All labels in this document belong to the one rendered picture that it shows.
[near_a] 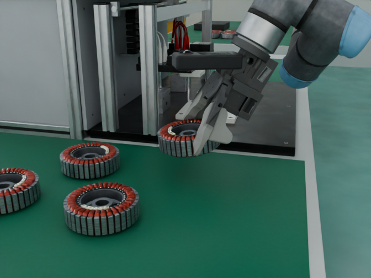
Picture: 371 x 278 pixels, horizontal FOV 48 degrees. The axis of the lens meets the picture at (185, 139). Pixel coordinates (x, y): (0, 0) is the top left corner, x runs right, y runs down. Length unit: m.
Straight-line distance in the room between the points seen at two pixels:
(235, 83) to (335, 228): 1.52
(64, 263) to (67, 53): 0.52
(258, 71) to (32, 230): 0.44
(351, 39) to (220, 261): 0.40
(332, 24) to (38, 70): 0.64
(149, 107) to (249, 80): 0.28
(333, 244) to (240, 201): 1.35
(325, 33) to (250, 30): 0.12
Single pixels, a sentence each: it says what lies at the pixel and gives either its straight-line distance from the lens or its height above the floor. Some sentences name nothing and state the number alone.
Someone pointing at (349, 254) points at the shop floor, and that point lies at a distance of 1.98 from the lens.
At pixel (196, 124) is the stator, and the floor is 0.84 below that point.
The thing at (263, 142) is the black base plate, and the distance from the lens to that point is 0.90.
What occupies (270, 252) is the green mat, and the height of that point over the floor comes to 0.75.
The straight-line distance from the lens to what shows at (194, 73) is 1.05.
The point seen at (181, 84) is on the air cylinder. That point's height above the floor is 0.80.
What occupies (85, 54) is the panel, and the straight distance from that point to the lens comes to 0.97.
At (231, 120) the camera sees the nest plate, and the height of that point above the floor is 0.78.
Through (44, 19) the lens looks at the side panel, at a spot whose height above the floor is 1.02.
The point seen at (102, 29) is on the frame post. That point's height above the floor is 1.00.
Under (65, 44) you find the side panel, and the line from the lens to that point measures 0.95.
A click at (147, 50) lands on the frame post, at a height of 0.96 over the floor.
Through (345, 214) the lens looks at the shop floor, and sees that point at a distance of 2.27.
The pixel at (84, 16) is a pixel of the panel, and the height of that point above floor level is 1.02.
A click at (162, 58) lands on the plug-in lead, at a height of 0.91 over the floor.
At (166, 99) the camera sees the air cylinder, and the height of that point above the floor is 0.80.
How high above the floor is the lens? 1.08
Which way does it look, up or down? 20 degrees down
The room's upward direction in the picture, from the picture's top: straight up
